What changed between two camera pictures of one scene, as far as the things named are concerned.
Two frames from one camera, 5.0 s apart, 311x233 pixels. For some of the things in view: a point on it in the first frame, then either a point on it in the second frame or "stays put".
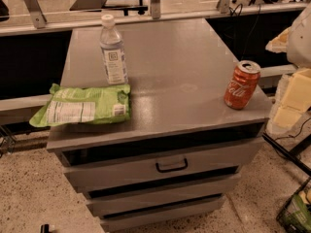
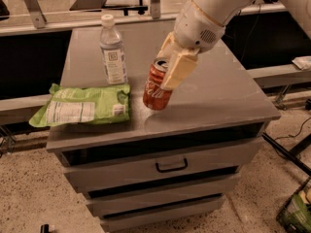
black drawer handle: [172, 169] stays put
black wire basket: [295, 216] stays put
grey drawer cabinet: [197, 119] stays put
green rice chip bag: [66, 104] stays put
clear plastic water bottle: [113, 51] stays put
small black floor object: [45, 228] stays put
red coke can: [242, 84] → [155, 96]
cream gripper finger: [296, 99] → [184, 64]
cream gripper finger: [280, 43] → [169, 48]
